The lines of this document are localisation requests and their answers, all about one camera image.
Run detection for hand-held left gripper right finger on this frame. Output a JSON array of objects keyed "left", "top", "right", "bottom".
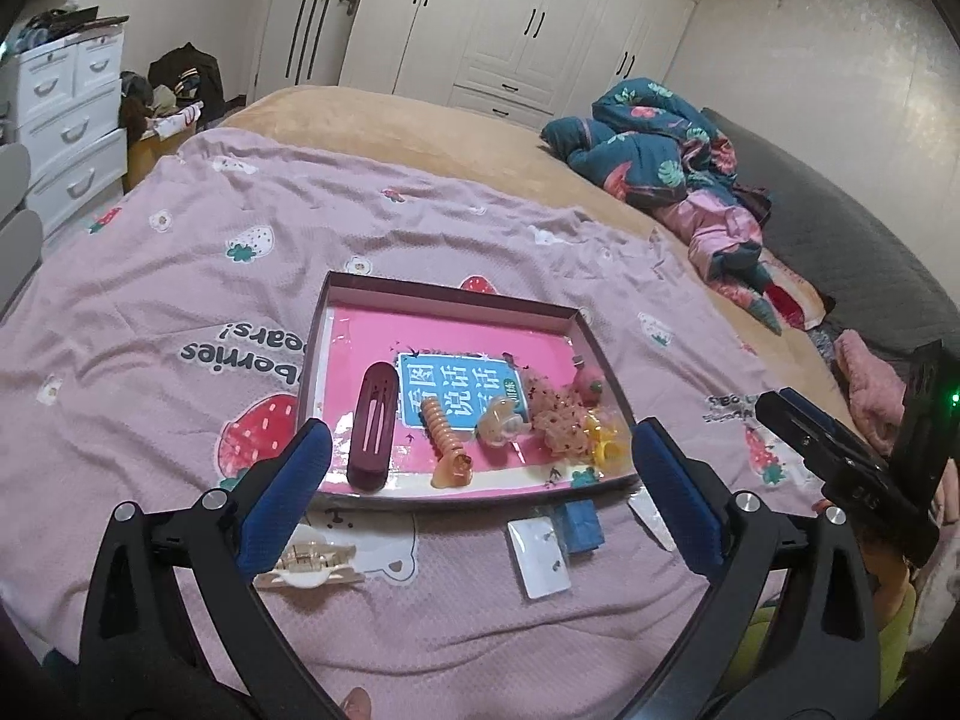
[{"left": 631, "top": 418, "right": 882, "bottom": 720}]

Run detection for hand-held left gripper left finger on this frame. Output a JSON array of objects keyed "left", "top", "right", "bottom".
[{"left": 79, "top": 418, "right": 451, "bottom": 720}]

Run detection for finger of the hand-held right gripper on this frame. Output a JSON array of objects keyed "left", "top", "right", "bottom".
[{"left": 754, "top": 388, "right": 897, "bottom": 482}]

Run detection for cream hair claw clip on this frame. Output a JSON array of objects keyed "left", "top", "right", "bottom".
[{"left": 253, "top": 521, "right": 366, "bottom": 590}]

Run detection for yellow hair clip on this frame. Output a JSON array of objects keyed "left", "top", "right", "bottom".
[{"left": 583, "top": 412, "right": 627, "bottom": 470}]

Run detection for maroon hair clip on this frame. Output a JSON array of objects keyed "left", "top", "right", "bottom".
[{"left": 346, "top": 362, "right": 396, "bottom": 494}]

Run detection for shallow cardboard box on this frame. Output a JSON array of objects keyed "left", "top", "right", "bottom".
[{"left": 298, "top": 270, "right": 653, "bottom": 515}]

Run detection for leopard print hair claw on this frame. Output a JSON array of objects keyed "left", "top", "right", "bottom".
[{"left": 523, "top": 369, "right": 593, "bottom": 457}]

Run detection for pink flower hair clip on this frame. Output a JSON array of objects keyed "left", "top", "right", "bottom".
[{"left": 571, "top": 356, "right": 607, "bottom": 400}]

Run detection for orange hair claw clip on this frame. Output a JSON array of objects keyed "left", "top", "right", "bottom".
[{"left": 418, "top": 397, "right": 475, "bottom": 490}]

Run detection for pearl flower hair clip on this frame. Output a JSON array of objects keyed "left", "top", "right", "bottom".
[{"left": 476, "top": 396, "right": 530, "bottom": 451}]

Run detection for clear plastic packet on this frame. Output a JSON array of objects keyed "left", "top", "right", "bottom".
[{"left": 626, "top": 491, "right": 680, "bottom": 552}]

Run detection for pink fluffy cloth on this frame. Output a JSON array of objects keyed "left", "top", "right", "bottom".
[{"left": 832, "top": 328, "right": 912, "bottom": 455}]

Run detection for blue packet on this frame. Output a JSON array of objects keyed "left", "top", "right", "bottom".
[{"left": 555, "top": 499, "right": 605, "bottom": 556}]

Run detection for clear packet with white card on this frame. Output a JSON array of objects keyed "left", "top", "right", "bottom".
[{"left": 506, "top": 516, "right": 575, "bottom": 601}]

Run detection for grey padded headboard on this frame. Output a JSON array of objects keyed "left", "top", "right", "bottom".
[{"left": 697, "top": 106, "right": 960, "bottom": 391}]

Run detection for pink strawberry print blanket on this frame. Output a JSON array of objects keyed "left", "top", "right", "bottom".
[{"left": 0, "top": 127, "right": 856, "bottom": 720}]

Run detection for teal floral quilt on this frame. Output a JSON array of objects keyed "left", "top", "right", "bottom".
[{"left": 541, "top": 77, "right": 740, "bottom": 207}]

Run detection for cardboard box with clothes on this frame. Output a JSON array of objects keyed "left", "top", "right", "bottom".
[{"left": 124, "top": 101, "right": 205, "bottom": 192}]

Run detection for grey chair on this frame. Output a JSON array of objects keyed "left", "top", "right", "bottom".
[{"left": 0, "top": 142, "right": 44, "bottom": 316}]

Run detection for bed with beige sheet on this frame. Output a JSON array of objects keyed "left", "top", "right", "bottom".
[{"left": 217, "top": 84, "right": 863, "bottom": 428}]

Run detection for black bag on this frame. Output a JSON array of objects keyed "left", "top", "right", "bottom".
[{"left": 148, "top": 43, "right": 226, "bottom": 128}]

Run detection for white drawer chest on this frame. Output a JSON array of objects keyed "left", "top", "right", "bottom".
[{"left": 0, "top": 15, "right": 130, "bottom": 237}]

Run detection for white door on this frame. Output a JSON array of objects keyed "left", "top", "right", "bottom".
[{"left": 251, "top": 0, "right": 383, "bottom": 102}]

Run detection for white wardrobe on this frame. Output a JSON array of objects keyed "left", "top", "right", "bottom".
[{"left": 341, "top": 0, "right": 710, "bottom": 128}]

